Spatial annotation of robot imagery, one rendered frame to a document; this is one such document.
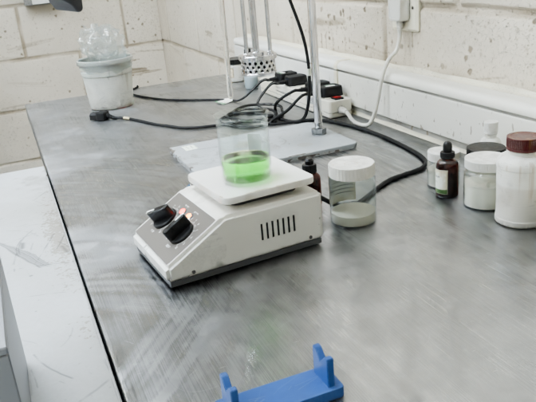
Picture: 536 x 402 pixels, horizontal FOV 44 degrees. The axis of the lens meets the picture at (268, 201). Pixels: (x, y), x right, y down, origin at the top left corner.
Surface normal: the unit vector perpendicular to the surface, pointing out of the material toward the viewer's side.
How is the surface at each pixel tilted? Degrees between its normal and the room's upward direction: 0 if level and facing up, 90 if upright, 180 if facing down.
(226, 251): 90
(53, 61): 90
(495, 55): 90
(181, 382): 0
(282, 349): 0
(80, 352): 0
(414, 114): 90
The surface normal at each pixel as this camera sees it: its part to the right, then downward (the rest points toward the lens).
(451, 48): -0.92, 0.21
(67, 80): 0.38, 0.29
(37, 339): -0.08, -0.93
